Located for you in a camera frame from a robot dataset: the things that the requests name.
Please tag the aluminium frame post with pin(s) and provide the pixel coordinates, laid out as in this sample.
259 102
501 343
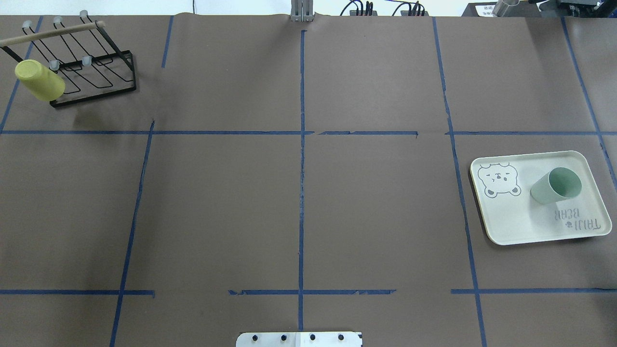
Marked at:
302 11

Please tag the light green cup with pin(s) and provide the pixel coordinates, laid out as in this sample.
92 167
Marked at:
556 185

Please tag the black wire cup rack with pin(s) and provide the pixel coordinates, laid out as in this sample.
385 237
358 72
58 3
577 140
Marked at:
83 54

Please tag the steel cylinder cup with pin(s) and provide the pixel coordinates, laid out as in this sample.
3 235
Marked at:
505 8

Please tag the yellow cup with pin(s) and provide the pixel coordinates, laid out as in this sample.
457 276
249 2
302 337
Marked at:
41 81

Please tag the pale green bear tray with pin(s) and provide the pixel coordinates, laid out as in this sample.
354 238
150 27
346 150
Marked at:
511 216

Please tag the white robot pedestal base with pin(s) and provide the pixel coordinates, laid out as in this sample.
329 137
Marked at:
300 339

